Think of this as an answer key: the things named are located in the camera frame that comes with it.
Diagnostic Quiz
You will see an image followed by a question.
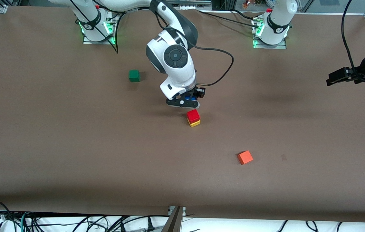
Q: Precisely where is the red wooden block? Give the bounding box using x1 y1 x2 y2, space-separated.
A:
187 109 200 123

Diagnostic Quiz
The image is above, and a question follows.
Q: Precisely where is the orange wooden block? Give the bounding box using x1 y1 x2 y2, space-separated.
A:
237 150 254 165

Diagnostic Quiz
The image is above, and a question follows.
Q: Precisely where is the brown table cover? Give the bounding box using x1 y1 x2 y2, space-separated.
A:
0 6 365 223

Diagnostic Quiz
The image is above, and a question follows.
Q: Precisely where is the grey power strip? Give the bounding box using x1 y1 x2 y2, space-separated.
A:
169 0 212 10

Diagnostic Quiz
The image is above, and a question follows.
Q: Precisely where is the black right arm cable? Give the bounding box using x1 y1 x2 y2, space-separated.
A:
70 0 234 86

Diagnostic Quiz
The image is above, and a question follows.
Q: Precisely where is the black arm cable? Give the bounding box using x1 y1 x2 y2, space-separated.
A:
70 0 234 86
341 0 365 84

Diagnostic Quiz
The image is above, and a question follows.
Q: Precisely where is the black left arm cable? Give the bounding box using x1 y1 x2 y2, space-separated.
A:
341 0 365 84

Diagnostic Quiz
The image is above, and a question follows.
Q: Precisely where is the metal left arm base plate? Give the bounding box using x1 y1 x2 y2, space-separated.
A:
252 16 287 50

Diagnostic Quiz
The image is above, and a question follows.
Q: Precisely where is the black cable across cover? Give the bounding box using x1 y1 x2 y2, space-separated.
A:
197 9 262 28

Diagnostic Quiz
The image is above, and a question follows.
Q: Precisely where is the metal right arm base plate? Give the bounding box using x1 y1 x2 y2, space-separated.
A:
82 13 119 45

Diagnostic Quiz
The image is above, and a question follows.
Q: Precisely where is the metal table edge bracket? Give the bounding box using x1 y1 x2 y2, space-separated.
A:
168 206 186 217

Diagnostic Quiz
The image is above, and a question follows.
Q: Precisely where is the grey slanted post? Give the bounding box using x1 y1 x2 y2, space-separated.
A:
161 206 184 232

